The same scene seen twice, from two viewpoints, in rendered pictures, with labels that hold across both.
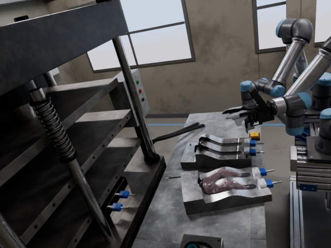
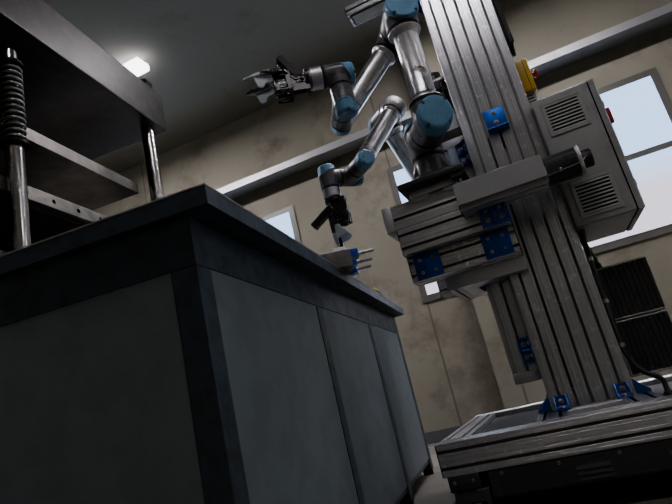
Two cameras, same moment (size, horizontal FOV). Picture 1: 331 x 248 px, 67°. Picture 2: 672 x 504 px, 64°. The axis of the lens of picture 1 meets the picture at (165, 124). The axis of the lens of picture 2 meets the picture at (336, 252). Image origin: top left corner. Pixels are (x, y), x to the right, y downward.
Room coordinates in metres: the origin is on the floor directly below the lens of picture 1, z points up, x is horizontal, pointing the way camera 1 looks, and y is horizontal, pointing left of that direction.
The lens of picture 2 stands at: (-0.60, -0.13, 0.39)
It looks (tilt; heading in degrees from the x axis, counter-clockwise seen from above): 16 degrees up; 349
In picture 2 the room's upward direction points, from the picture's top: 13 degrees counter-clockwise
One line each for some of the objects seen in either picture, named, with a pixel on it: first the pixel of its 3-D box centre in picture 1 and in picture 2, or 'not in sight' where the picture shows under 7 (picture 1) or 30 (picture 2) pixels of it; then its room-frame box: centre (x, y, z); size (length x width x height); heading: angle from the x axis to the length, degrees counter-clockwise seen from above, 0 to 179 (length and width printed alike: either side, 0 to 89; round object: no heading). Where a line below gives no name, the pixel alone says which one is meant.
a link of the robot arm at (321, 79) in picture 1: (321, 83); not in sight; (1.48, -1.08, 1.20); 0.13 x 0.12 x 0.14; 16
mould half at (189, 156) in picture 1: (215, 150); not in sight; (1.53, -0.31, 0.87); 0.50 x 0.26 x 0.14; 66
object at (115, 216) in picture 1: (88, 199); not in sight; (1.35, 0.64, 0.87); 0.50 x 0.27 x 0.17; 66
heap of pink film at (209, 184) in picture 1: (222, 179); not in sight; (1.17, -0.25, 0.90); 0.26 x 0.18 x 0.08; 83
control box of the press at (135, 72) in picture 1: (146, 149); not in sight; (2.01, 0.24, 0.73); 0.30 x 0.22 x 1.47; 156
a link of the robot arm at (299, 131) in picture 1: (292, 120); (343, 103); (0.95, -0.57, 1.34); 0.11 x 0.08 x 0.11; 176
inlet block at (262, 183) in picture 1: (270, 183); (354, 253); (1.09, -0.51, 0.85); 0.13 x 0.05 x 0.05; 83
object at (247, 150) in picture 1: (254, 152); not in sight; (1.36, -0.54, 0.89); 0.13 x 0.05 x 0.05; 66
